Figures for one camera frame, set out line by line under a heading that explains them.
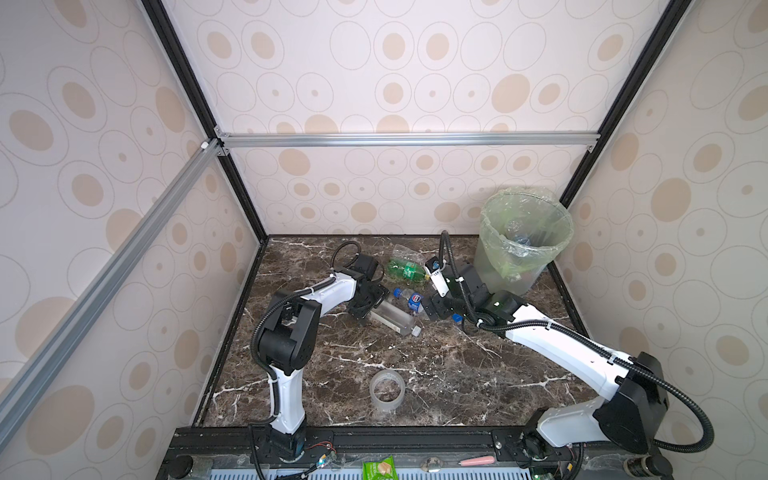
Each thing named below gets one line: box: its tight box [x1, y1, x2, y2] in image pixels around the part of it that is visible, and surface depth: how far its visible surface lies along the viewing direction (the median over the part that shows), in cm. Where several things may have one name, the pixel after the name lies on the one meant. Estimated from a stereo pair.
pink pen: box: [458, 456, 497, 466], surface depth 73 cm
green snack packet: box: [362, 455, 398, 480], surface depth 70 cm
